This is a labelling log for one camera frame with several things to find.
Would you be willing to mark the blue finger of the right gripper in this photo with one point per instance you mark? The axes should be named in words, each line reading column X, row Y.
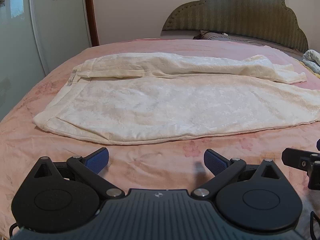
column 299, row 159

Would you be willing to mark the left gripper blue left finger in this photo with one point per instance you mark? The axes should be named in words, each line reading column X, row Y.
column 86, row 170

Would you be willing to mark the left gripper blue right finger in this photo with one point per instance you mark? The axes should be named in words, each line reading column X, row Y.
column 225, row 171

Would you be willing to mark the cream white pants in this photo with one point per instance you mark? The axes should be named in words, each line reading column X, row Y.
column 147, row 98

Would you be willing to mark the pink floral bed sheet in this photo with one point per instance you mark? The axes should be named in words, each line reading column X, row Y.
column 170, row 165

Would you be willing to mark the pile of folded clothes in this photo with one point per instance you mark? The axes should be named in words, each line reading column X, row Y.
column 311, row 60

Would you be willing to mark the grey striped pillow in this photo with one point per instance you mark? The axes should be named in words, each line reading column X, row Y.
column 208, row 35

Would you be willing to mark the green padded headboard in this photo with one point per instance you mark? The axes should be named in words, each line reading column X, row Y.
column 269, row 20

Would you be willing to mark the brown wooden door frame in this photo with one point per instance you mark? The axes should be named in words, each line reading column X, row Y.
column 92, row 23

